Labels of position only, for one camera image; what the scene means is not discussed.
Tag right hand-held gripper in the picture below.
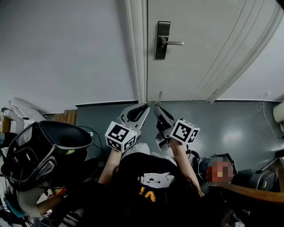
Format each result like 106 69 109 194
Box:
154 102 200 153

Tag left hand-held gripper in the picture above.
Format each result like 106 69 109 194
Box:
105 103 150 153

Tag white door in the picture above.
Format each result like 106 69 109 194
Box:
146 0 284 102

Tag metal door lock plate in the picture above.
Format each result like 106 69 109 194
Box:
155 21 171 60

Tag person's left forearm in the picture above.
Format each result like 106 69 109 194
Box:
98 148 123 184

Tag person's right forearm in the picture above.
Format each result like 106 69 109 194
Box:
170 141 204 198

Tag light grey trousers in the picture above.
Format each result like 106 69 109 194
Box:
130 141 178 166

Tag black printed T-shirt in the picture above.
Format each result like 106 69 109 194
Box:
64 152 225 227

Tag dark open bag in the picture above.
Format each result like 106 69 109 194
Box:
197 153 239 188

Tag wooden slatted panel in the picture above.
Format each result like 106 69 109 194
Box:
53 109 77 125

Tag yellow-green ball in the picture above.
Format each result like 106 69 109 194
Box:
56 149 76 156

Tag black helmet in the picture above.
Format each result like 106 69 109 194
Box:
1 121 93 192

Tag black hard case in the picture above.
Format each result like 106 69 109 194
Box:
230 168 278 192

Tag white moulded panels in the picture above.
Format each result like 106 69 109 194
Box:
8 97 47 125

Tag white rounded device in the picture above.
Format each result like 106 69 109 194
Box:
272 101 284 124

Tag black white-striped shoe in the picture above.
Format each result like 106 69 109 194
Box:
59 208 85 227

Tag curved wooden chair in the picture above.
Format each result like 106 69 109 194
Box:
218 155 284 206

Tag brown cardboard box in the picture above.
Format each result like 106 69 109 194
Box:
0 116 12 133

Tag black looped cable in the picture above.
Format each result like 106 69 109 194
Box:
185 144 201 169

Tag metal lever door handle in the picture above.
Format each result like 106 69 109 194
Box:
161 36 185 46

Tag thin white cable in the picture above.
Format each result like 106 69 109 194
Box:
256 91 284 145

